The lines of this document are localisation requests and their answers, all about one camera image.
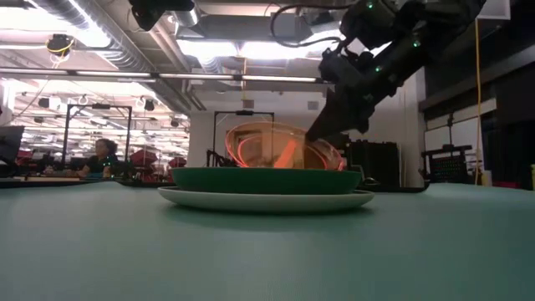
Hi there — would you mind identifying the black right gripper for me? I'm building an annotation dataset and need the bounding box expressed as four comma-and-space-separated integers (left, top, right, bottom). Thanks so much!
304, 48, 398, 142

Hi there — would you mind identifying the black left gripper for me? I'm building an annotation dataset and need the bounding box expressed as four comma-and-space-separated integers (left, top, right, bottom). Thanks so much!
128, 0, 196, 33

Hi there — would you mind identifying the dark green plate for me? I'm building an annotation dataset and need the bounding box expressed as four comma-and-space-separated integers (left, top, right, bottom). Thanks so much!
170, 166, 363, 196

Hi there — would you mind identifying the black cabinet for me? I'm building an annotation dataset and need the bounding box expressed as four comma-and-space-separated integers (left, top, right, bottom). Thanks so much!
349, 140, 401, 188

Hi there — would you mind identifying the long ceiling light strip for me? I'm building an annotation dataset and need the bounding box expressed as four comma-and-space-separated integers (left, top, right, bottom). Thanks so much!
0, 68, 325, 84

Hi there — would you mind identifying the grey ceiling air unit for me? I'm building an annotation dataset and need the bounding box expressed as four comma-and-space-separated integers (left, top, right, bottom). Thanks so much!
268, 12, 303, 42

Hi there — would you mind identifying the large white plate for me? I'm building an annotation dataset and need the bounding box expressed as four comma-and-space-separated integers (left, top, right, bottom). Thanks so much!
157, 186, 376, 215

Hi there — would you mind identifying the black perforated cart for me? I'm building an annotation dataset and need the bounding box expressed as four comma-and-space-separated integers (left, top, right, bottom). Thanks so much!
420, 144, 474, 185

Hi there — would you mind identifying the red chair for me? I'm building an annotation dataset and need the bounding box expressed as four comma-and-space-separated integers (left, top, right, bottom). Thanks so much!
129, 149, 159, 168

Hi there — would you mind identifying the person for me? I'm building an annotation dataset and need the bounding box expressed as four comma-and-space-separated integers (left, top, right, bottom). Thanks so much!
65, 138, 120, 180

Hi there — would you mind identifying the white ceiling box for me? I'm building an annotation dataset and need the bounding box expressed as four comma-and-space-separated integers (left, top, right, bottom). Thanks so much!
476, 0, 512, 21

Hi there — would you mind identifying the dark background monitor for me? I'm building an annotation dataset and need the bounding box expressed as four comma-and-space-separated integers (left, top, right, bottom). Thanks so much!
0, 125, 25, 165

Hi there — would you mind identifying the dark background desk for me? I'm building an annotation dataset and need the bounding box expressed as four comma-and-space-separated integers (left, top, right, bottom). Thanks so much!
0, 175, 105, 188

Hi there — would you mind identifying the silver corrugated ceiling duct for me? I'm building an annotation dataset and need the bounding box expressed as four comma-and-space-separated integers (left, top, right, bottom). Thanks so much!
24, 0, 155, 73

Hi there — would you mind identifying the ceiling camera with yellow cable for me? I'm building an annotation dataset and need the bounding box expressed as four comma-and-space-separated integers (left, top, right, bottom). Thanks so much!
45, 33, 75, 59

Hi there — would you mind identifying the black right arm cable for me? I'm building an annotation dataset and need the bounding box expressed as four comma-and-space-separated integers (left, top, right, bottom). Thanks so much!
269, 3, 349, 48

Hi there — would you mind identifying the hanging yellow cable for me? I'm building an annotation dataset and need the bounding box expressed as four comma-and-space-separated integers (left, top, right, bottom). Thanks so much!
473, 18, 482, 186

